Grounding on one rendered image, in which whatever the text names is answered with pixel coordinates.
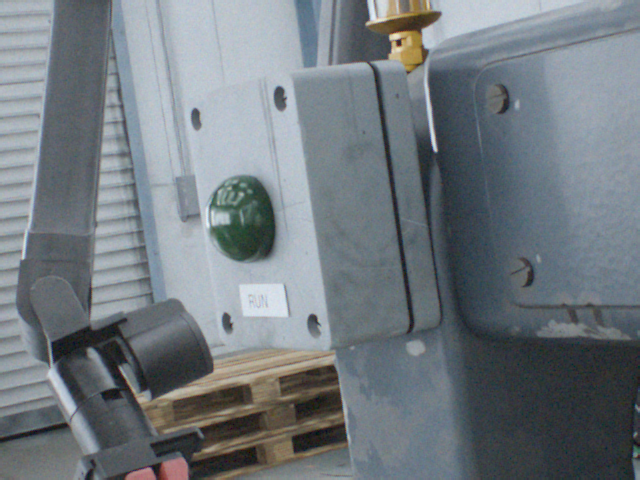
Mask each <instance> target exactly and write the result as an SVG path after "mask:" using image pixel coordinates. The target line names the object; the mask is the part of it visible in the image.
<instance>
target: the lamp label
mask: <svg viewBox="0 0 640 480"><path fill-rule="evenodd" d="M239 287H240V294H241V301H242V309H243V315H244V317H289V315H288V309H286V301H285V294H284V286H283V284H245V285H239Z"/></svg>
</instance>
